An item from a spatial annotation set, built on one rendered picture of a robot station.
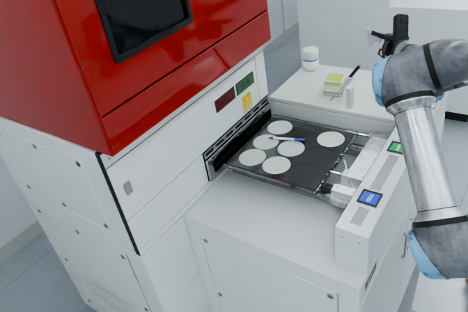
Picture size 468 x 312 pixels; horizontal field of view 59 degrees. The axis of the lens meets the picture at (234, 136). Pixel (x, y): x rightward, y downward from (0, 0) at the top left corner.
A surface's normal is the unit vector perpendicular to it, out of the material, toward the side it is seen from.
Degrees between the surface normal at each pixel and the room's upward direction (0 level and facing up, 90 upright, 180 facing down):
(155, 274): 90
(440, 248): 51
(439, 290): 0
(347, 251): 90
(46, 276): 0
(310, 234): 0
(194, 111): 90
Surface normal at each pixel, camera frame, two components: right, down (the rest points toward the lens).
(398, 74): -0.57, -0.11
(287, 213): -0.15, -0.82
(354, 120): -0.56, 0.53
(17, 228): 0.81, 0.22
